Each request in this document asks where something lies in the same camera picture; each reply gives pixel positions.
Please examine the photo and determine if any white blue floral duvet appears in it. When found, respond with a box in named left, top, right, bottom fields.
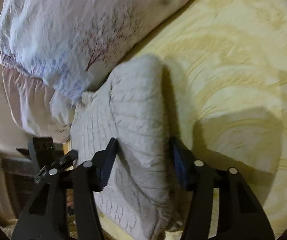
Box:
left=0, top=0, right=189, bottom=102

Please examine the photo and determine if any white floral pillow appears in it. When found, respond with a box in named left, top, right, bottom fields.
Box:
left=0, top=50, right=75, bottom=144

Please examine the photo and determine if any yellow orange patterned bedsheet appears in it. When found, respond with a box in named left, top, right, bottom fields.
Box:
left=63, top=0, right=287, bottom=240

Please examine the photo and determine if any dark bedside furniture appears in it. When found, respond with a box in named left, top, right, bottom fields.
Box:
left=1, top=148, right=69, bottom=218

